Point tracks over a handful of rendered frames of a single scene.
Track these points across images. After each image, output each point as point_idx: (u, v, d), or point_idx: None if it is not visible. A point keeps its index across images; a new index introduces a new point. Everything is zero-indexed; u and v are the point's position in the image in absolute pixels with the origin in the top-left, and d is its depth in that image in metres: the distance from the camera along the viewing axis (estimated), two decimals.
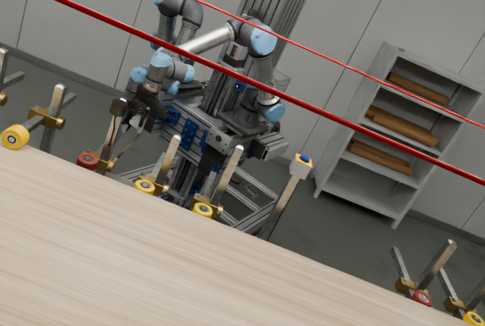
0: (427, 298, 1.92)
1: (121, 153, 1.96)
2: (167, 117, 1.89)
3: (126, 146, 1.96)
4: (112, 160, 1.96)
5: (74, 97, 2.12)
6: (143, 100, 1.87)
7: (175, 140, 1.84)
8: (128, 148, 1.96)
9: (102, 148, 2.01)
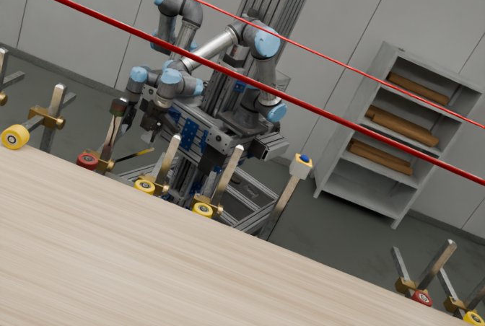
0: (427, 298, 1.92)
1: (125, 158, 1.97)
2: (178, 132, 1.91)
3: (133, 153, 1.97)
4: (114, 161, 1.96)
5: (74, 97, 2.12)
6: (154, 116, 1.90)
7: (175, 140, 1.84)
8: (133, 156, 1.97)
9: (102, 148, 2.01)
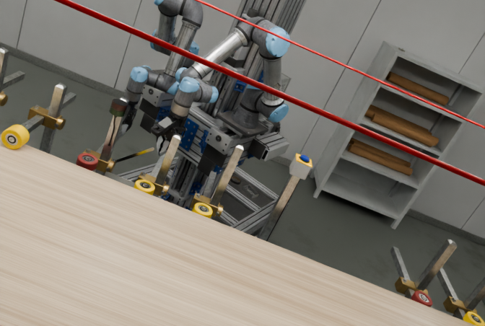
0: (427, 298, 1.92)
1: (125, 158, 1.97)
2: (151, 128, 1.84)
3: (133, 153, 1.97)
4: (114, 161, 1.96)
5: (74, 97, 2.12)
6: None
7: (175, 140, 1.84)
8: (133, 156, 1.97)
9: (102, 148, 2.01)
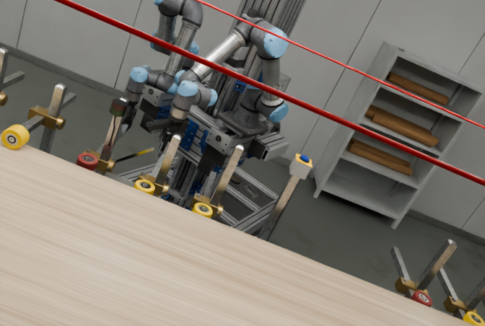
0: (427, 298, 1.92)
1: (125, 158, 1.97)
2: (146, 122, 1.92)
3: (133, 153, 1.97)
4: (114, 161, 1.96)
5: (74, 97, 2.12)
6: None
7: (175, 140, 1.84)
8: (133, 156, 1.97)
9: (102, 148, 2.01)
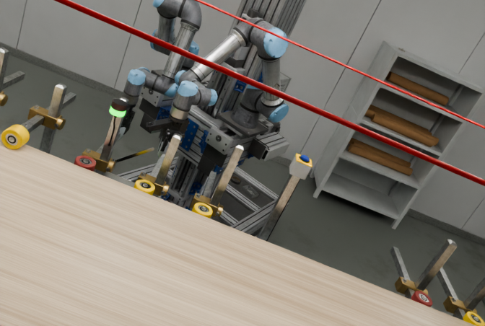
0: (427, 298, 1.92)
1: (125, 158, 1.97)
2: (146, 122, 1.92)
3: (133, 153, 1.97)
4: (114, 161, 1.96)
5: (74, 97, 2.12)
6: None
7: (175, 140, 1.84)
8: (133, 156, 1.97)
9: (100, 150, 1.98)
